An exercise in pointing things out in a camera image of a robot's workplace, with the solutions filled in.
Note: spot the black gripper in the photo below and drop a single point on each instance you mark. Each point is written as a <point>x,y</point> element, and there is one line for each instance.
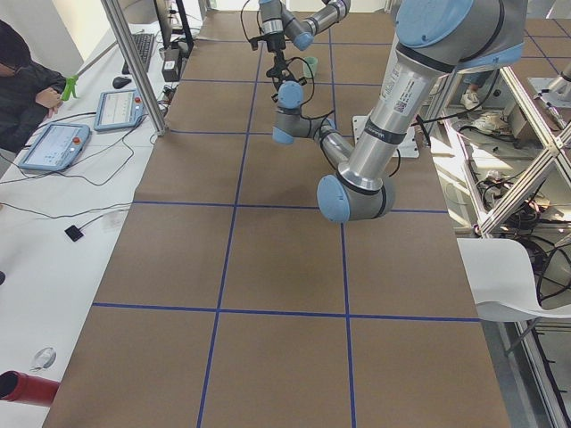
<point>273,44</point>

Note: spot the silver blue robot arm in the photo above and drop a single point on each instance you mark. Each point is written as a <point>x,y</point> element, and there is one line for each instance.
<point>433,39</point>
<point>278,23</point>

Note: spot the green cup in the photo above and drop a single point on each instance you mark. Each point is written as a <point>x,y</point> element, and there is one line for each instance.
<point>309,67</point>

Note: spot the black monitor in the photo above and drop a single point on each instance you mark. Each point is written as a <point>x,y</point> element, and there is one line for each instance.
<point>162,11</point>

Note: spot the black keyboard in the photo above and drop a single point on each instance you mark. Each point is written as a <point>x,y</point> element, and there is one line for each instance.
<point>144,43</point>

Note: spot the black computer mouse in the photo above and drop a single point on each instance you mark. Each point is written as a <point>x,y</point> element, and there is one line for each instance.
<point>120,82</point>

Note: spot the far teach pendant tablet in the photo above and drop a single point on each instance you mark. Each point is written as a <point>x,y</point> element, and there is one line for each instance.
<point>117,110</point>

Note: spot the teach pendant tablet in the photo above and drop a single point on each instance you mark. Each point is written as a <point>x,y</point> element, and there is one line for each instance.
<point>56,148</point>
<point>117,110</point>

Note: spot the green plastic clamp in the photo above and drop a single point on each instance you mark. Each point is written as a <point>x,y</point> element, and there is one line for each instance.
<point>70,88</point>

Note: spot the near teach pendant tablet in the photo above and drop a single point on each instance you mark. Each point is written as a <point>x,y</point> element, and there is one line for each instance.
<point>56,148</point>

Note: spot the seated person dark jacket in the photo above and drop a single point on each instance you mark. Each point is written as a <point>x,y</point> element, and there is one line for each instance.
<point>30,92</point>

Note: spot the small black square puck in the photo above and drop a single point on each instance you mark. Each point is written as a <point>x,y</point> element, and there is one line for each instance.
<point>74,233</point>

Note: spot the white chair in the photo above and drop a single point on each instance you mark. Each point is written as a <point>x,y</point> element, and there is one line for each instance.
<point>502,282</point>

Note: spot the round metal table grommet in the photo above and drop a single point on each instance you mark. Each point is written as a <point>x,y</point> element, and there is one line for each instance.
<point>43,359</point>

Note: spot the red fire extinguisher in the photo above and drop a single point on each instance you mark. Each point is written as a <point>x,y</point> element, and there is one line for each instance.
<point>28,389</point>

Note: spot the aluminium frame post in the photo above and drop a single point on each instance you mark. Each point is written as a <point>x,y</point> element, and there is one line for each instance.
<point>122,33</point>

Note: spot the aluminium lattice frame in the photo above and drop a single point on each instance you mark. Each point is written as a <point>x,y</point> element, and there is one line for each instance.
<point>506,174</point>

